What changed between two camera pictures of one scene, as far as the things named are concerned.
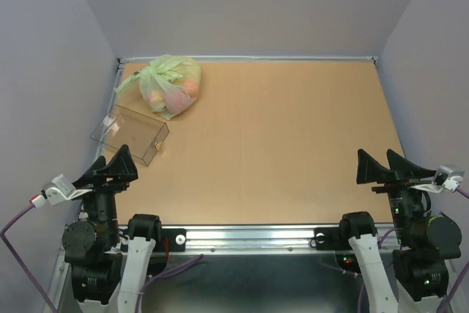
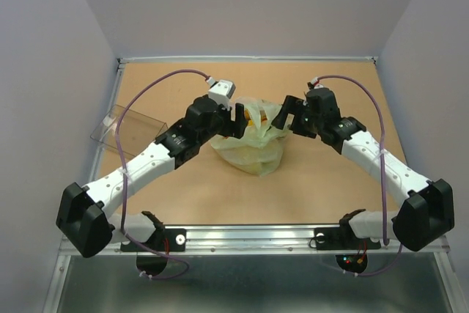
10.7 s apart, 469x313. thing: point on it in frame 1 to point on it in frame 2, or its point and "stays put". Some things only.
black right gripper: (368, 169) to (292, 105)
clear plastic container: (143, 134) stays put
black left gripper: (122, 165) to (231, 127)
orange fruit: (190, 87) to (250, 122)
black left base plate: (171, 240) stays put
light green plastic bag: (169, 83) to (260, 152)
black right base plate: (333, 239) stays put
